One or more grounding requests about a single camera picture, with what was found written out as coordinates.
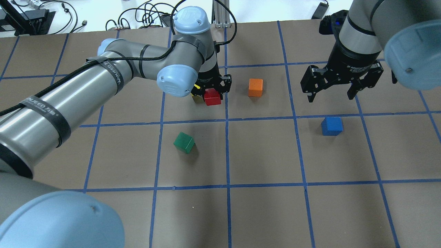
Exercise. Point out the red wooden block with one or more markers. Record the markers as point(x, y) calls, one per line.
point(212, 97)

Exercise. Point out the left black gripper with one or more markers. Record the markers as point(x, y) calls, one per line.
point(209, 73)

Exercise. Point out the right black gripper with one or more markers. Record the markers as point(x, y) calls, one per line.
point(351, 57)

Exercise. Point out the yellow wooden block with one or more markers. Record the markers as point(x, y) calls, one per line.
point(197, 98)

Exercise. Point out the aluminium frame post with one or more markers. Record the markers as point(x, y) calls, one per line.
point(220, 15)

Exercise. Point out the green wooden block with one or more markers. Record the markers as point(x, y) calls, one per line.
point(184, 142)

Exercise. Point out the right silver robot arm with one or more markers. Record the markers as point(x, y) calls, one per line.
point(406, 31)

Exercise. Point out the orange wooden block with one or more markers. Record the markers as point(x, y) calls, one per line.
point(255, 88)

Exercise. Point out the blue wooden block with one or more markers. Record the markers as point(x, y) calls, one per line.
point(332, 126)

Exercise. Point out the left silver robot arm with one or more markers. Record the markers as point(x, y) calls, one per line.
point(36, 215)

